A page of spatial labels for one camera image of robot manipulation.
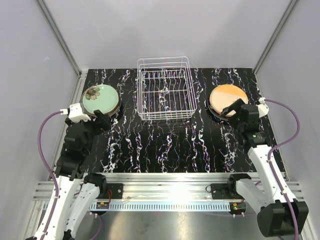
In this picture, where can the aluminium mounting rail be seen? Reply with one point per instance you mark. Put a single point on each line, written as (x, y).
(162, 187)

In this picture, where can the left aluminium frame post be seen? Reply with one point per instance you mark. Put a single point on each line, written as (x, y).
(58, 36)

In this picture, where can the white slotted cable duct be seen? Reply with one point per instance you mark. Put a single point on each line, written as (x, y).
(135, 206)

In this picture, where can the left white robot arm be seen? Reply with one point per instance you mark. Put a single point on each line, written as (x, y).
(74, 190)

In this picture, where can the aluminium frame post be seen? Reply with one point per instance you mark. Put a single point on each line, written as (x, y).
(58, 36)
(276, 33)

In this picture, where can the dark plates under green plate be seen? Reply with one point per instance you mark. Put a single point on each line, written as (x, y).
(116, 110)

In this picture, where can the right aluminium frame post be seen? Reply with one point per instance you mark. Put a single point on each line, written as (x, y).
(276, 33)

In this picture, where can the green plate with flower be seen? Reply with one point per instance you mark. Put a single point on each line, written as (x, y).
(102, 97)

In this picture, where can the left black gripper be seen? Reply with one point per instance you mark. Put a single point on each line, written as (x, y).
(104, 124)

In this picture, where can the white wire dish rack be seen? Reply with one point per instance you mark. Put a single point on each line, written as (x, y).
(165, 89)

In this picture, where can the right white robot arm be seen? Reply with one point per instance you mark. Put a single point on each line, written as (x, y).
(277, 209)

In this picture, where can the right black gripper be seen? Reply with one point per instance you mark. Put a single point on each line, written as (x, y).
(236, 106)

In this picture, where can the orange cream leaf plate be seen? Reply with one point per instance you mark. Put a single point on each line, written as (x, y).
(225, 95)

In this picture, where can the dark striped rim plate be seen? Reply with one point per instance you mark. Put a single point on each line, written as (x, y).
(217, 114)

